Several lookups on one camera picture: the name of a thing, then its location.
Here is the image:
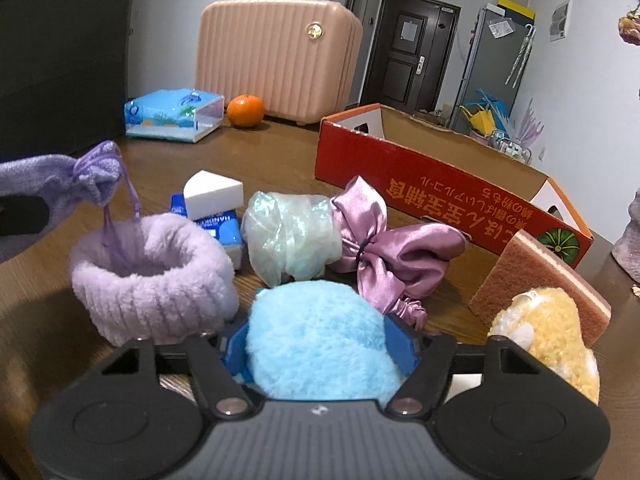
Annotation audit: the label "purple drawstring pouch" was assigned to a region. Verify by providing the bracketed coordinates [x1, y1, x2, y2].
[1, 141, 142, 270]

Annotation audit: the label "light blue plush toy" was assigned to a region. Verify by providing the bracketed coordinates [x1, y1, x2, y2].
[245, 281, 406, 405]

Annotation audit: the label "pink satin bow scrunchie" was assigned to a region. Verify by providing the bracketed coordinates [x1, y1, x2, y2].
[330, 176, 468, 330]

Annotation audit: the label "lilac fluffy headband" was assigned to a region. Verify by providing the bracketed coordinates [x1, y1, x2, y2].
[70, 212, 240, 347]

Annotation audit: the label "yellow plush toy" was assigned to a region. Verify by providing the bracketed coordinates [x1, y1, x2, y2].
[488, 287, 600, 404]

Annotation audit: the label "blue soft tissue pack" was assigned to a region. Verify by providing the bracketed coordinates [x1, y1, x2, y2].
[124, 88, 224, 144]

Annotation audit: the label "iridescent sheer scrunchie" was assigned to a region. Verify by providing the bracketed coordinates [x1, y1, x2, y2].
[241, 191, 342, 287]

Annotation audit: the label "blue handkerchief tissue pack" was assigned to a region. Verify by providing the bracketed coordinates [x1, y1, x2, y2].
[169, 193, 243, 270]

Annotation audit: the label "pink scrubbing sponge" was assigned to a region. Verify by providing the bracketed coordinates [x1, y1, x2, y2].
[469, 230, 611, 348]

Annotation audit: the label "white wedge makeup sponge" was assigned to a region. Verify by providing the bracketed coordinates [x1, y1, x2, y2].
[182, 170, 244, 220]

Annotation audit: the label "red cardboard box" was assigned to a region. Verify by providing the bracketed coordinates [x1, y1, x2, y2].
[314, 104, 593, 266]

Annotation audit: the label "black paper bag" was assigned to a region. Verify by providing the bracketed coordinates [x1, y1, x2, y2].
[1, 0, 131, 162]

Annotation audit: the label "yellow bag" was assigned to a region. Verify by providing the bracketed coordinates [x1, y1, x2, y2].
[459, 105, 496, 136]

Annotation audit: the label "pink textured vase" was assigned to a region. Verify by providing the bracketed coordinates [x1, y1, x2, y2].
[612, 190, 640, 283]

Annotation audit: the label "orange tangerine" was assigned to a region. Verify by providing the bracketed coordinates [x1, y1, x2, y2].
[227, 94, 265, 128]

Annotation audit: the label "dark brown entrance door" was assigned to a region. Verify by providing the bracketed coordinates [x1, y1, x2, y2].
[359, 0, 460, 114]

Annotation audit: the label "pink ribbed suitcase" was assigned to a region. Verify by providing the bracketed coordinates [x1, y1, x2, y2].
[194, 0, 362, 125]

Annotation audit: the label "grey refrigerator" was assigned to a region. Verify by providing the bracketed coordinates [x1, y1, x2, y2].
[449, 0, 536, 133]

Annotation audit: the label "dried pink roses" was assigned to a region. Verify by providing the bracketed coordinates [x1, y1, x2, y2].
[617, 4, 640, 47]

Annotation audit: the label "wire rack with bottles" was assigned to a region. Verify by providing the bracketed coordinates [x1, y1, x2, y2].
[488, 130, 532, 165]

